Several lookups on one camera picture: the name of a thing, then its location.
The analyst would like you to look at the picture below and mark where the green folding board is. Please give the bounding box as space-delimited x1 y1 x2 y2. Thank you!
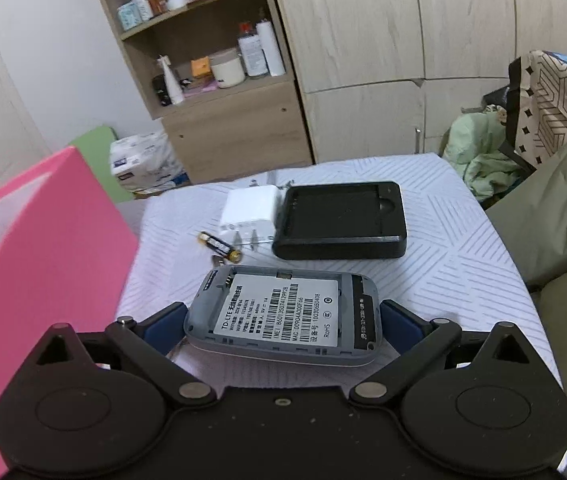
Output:
70 126 120 204

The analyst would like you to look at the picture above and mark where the pink storage box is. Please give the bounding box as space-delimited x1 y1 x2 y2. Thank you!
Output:
0 146 140 480

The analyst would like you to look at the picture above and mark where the grey portable router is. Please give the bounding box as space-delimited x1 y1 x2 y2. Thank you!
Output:
183 266 380 367

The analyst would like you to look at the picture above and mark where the tissue paper pack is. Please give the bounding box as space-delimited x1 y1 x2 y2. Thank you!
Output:
110 130 191 196

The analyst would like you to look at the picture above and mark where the blue and white box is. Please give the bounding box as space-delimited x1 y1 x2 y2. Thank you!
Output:
117 2 142 31

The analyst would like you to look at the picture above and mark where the white tube bottle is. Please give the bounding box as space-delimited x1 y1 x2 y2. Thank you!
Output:
157 55 185 106

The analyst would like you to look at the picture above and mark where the light green clothing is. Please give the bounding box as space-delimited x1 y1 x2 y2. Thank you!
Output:
442 105 534 201

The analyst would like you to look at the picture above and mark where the black battery charger cradle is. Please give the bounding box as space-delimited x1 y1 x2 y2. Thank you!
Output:
272 181 408 261

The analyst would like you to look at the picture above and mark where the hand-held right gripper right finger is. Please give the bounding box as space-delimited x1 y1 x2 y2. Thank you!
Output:
351 299 531 408

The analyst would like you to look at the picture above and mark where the small black bottle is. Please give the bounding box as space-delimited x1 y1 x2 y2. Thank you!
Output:
152 75 171 107

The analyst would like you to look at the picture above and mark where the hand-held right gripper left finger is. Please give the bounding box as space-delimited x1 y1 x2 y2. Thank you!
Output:
33 301 216 408

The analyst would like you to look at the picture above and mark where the white jar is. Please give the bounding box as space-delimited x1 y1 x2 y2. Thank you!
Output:
210 50 246 90

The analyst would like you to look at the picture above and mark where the wooden wardrobe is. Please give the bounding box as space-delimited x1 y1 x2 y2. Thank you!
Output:
263 0 567 163

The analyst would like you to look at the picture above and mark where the wooden shelf cabinet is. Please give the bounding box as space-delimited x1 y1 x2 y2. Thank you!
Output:
86 0 314 183

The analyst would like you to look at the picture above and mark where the pink paper pad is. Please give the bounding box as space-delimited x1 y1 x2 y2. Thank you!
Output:
183 80 216 97

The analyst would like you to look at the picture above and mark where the white cylinder bottle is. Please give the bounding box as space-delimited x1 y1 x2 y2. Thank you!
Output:
256 19 285 77

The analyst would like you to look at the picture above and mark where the beige geometric patterned bag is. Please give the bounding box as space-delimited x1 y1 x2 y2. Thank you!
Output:
507 50 567 166

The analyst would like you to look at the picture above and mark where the black and gold battery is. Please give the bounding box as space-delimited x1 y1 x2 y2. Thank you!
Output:
199 231 241 264

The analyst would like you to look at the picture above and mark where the white charger plug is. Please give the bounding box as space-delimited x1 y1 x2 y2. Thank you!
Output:
218 185 284 253

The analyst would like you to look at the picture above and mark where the spray can with red cap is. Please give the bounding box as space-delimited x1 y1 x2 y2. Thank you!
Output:
236 22 266 78

